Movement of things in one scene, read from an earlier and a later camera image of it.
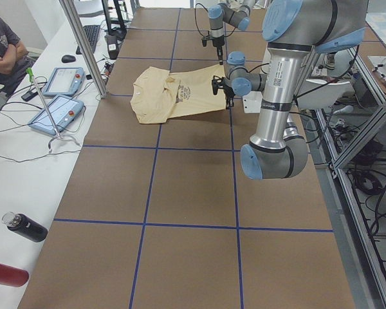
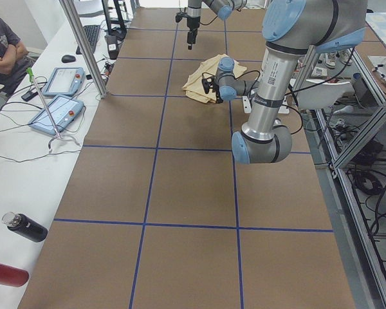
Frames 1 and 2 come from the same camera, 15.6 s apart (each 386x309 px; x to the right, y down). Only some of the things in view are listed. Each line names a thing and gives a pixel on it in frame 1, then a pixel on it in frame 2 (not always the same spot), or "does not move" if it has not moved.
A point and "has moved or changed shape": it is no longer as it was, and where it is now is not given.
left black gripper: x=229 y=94 -> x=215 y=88
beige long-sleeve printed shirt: x=157 y=96 has moved or changed shape
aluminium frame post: x=71 y=13 does not move
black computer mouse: x=68 y=58 does not move
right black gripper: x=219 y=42 -> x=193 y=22
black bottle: x=24 y=226 does not move
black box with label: x=112 y=46 does not move
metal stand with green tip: x=29 y=73 does not move
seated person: x=8 y=56 does not move
